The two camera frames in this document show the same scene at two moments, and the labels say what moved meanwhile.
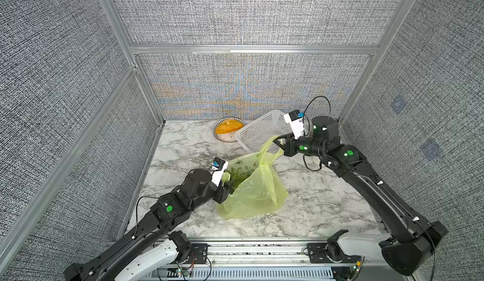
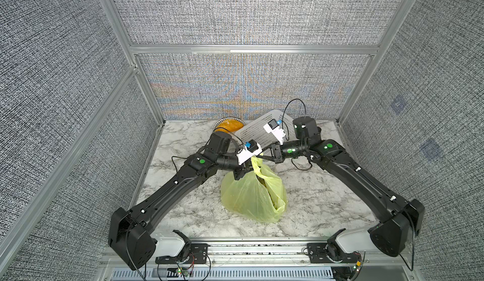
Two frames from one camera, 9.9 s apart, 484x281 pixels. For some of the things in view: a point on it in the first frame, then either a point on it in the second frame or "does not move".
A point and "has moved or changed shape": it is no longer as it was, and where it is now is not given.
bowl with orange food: (225, 128) does not move
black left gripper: (222, 193) → (242, 169)
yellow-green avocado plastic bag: (265, 192) has moved or changed shape
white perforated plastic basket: (260, 135) does not move
